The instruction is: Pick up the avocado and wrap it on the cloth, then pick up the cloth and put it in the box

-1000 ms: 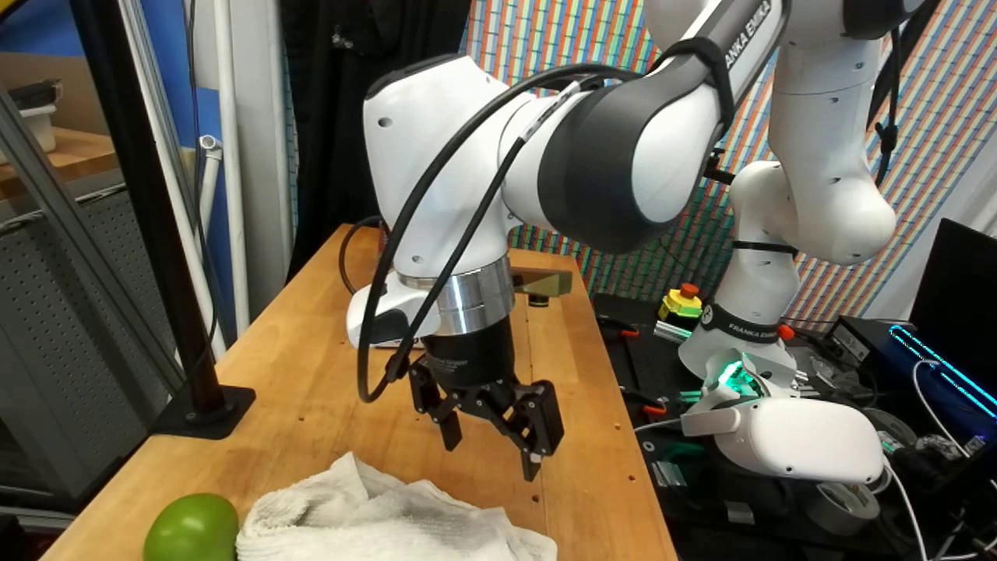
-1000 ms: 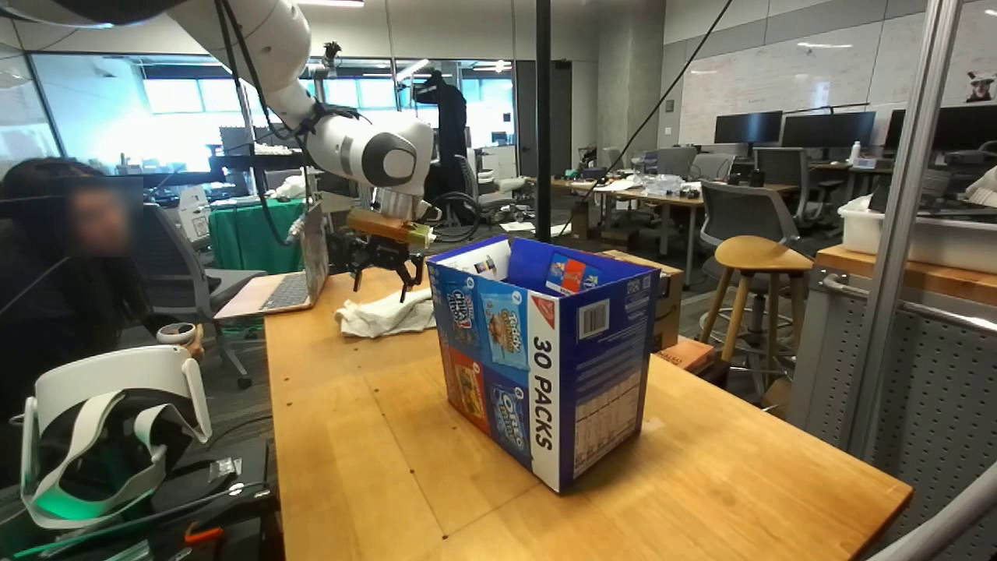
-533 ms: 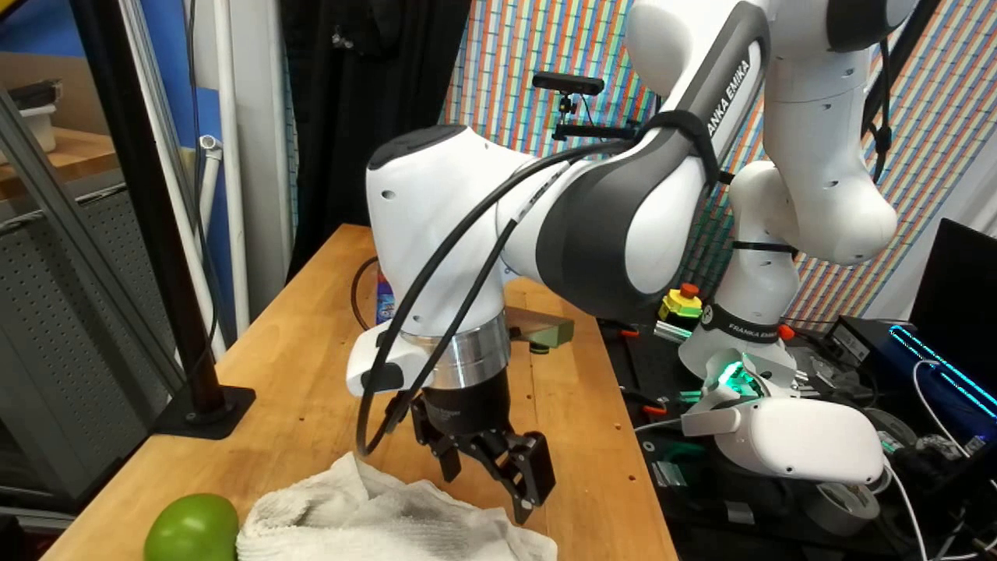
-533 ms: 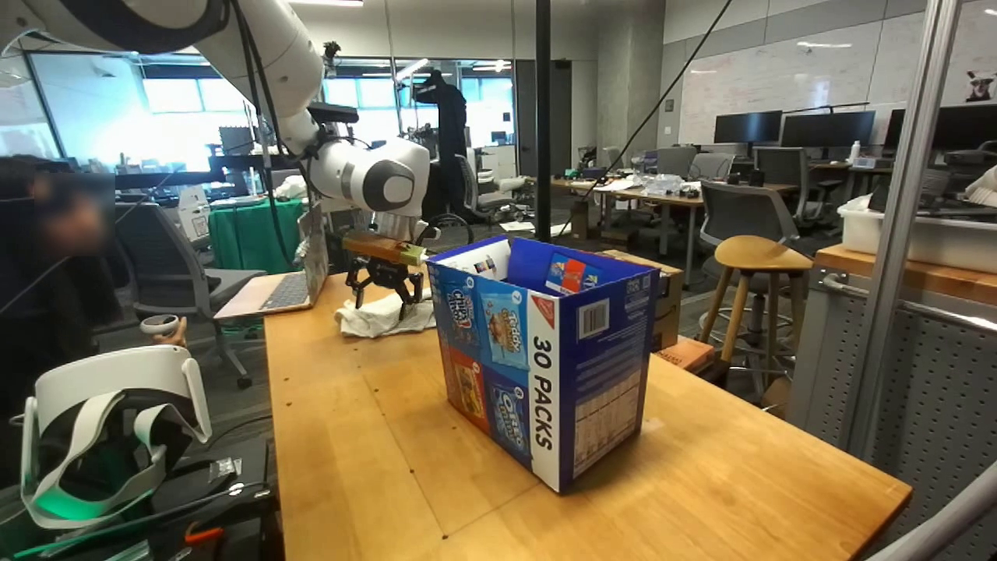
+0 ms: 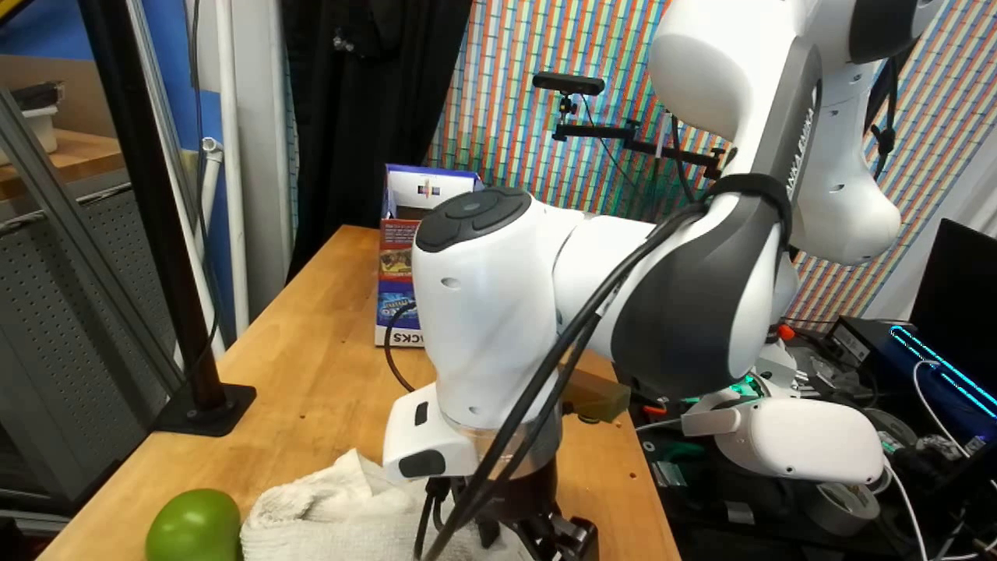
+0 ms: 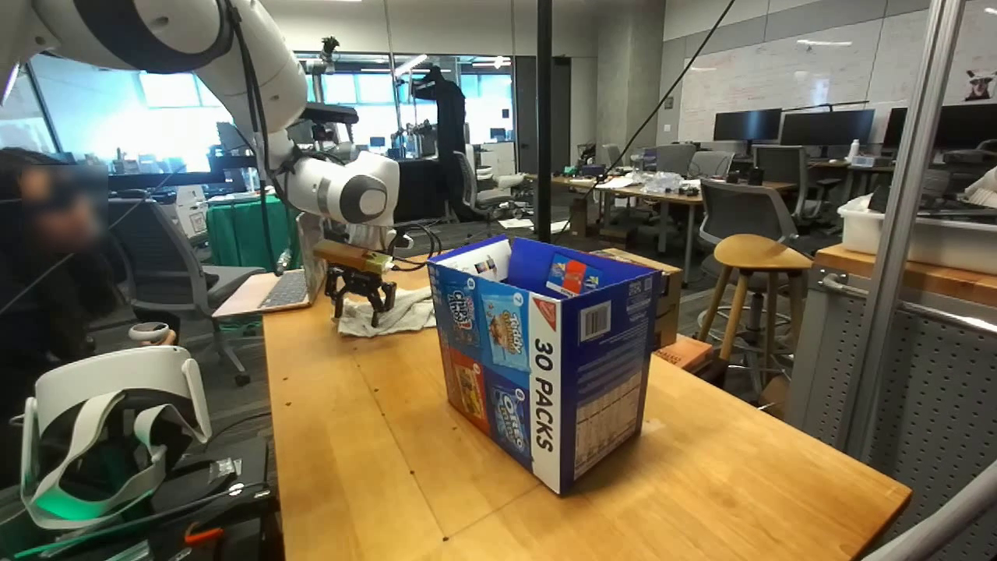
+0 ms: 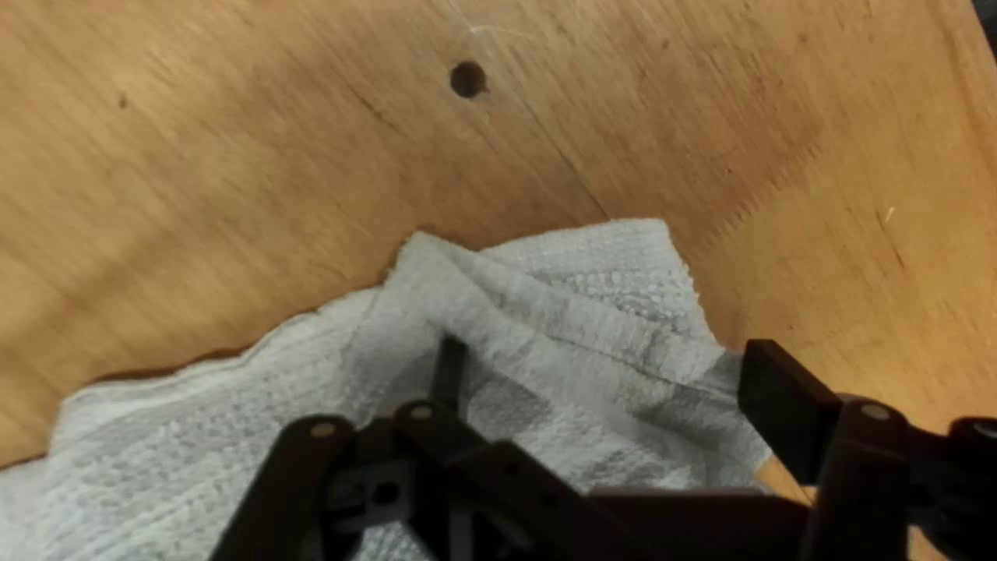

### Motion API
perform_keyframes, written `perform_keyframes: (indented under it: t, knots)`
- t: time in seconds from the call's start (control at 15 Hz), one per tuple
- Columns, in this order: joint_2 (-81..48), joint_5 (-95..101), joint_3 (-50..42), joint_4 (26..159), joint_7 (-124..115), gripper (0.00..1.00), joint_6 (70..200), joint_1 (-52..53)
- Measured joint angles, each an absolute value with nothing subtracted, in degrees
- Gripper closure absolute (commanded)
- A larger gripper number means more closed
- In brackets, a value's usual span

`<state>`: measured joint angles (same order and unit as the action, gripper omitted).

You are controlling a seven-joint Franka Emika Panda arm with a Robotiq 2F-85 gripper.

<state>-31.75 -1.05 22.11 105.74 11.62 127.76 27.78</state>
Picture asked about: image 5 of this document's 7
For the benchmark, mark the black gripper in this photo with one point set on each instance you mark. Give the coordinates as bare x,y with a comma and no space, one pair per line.
520,520

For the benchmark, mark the white cloth rag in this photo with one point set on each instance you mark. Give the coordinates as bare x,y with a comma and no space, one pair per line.
331,515

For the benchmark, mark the green avocado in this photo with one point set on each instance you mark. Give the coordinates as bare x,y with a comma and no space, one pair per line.
195,527

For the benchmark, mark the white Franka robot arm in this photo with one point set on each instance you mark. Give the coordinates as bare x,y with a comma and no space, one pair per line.
499,290

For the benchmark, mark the blue snack pack cardboard box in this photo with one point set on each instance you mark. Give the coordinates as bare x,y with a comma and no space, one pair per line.
400,300

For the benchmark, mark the white VR headset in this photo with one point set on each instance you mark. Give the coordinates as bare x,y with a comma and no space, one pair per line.
800,441

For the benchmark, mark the grey tape roll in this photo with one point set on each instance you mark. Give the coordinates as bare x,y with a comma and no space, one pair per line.
847,509

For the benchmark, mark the black curtain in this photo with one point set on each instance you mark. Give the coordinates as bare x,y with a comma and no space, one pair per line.
363,125

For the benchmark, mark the blue plastic case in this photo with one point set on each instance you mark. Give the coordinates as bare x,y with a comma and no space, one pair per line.
937,378

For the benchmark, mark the black pole stand with base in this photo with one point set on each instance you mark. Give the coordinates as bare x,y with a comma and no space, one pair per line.
158,207

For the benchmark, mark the grey perforated panel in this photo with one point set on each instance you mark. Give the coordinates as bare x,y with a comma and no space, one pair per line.
41,344

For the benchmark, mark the wooden workbench top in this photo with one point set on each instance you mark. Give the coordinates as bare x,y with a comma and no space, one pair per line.
74,157

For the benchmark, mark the white plastic tub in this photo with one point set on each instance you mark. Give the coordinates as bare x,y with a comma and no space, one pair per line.
40,125

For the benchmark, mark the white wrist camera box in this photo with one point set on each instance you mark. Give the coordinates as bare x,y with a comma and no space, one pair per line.
425,436

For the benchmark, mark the white post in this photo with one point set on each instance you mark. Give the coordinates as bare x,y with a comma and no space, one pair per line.
233,207

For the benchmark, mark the black camera on boom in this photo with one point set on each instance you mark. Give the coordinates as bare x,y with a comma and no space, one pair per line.
567,81

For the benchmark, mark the aluminium frame bar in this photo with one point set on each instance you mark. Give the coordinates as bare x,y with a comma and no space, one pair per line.
87,235

